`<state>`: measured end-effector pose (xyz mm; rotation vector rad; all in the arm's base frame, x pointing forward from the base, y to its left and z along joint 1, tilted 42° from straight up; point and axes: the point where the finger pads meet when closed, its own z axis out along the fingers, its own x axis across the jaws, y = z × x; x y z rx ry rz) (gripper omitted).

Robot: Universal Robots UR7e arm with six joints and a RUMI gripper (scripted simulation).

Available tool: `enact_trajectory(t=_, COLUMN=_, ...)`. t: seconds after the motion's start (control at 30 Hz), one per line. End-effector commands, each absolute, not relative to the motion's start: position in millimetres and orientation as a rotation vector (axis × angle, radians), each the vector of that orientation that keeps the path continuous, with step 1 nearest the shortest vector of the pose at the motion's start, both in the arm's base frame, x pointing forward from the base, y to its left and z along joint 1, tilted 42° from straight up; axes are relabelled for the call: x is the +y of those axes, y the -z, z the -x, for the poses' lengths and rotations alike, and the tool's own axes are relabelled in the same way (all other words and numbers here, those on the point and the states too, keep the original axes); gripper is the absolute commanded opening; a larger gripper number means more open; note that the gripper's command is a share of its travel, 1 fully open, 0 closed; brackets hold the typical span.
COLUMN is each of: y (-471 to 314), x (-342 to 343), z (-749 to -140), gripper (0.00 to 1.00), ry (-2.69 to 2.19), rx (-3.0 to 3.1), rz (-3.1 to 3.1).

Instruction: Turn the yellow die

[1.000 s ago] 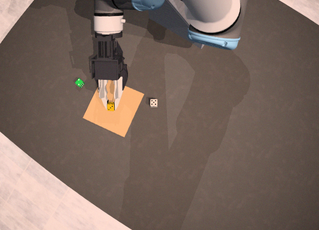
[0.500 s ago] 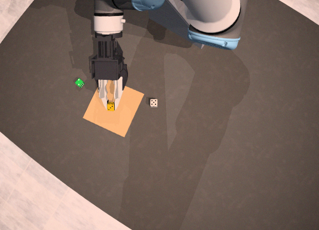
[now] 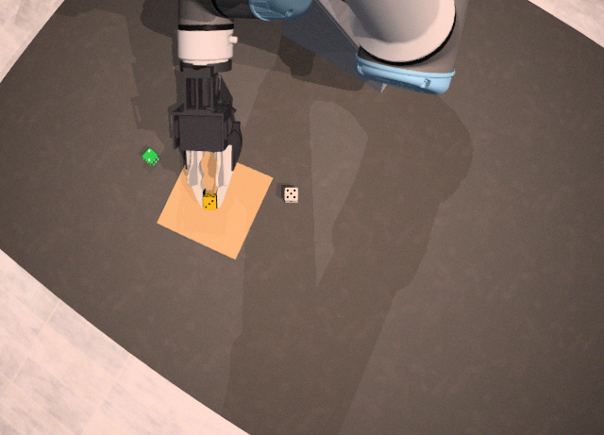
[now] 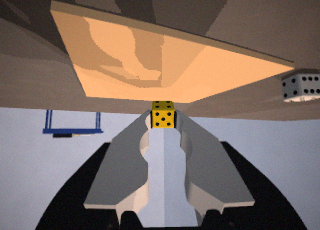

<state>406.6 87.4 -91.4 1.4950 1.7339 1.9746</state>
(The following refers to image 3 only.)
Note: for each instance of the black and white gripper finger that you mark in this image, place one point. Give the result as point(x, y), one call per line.
point(226, 162)
point(195, 175)

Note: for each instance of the white die with black pips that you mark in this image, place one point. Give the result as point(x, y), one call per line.
point(291, 195)

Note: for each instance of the green die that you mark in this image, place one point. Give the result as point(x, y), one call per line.
point(151, 157)

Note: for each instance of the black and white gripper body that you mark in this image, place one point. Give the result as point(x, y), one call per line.
point(201, 125)

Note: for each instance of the orange flat mat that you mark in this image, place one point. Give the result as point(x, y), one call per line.
point(223, 229)

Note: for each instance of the yellow die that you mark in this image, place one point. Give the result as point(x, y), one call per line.
point(209, 201)

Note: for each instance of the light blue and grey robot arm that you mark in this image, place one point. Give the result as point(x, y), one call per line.
point(412, 44)

